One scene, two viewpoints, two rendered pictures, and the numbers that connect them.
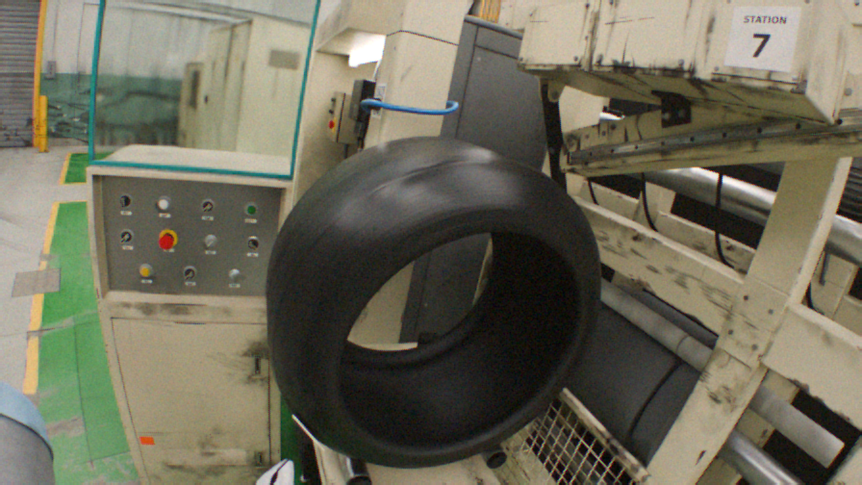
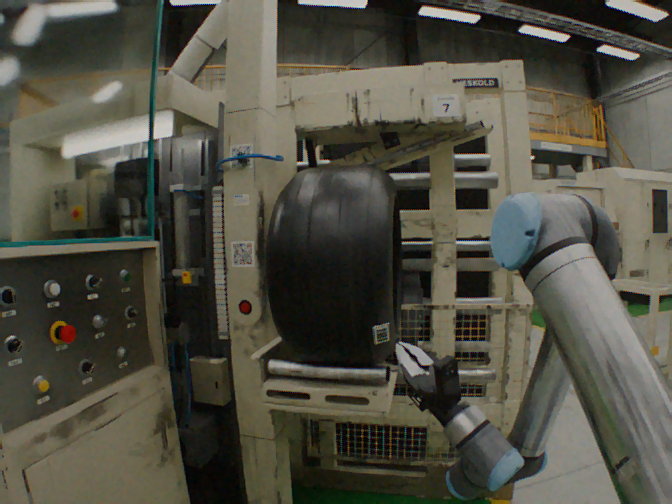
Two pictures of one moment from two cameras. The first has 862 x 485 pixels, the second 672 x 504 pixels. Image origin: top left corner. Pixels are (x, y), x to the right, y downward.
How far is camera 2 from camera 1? 0.91 m
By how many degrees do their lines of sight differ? 53
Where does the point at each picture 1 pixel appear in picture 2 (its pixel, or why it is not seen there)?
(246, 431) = not seen: outside the picture
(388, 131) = (262, 174)
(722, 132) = (419, 144)
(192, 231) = (81, 316)
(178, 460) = not seen: outside the picture
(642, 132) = (374, 154)
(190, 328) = (109, 429)
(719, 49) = (429, 111)
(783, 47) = (455, 108)
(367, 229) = (383, 195)
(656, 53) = (399, 115)
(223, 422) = not seen: outside the picture
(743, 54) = (440, 111)
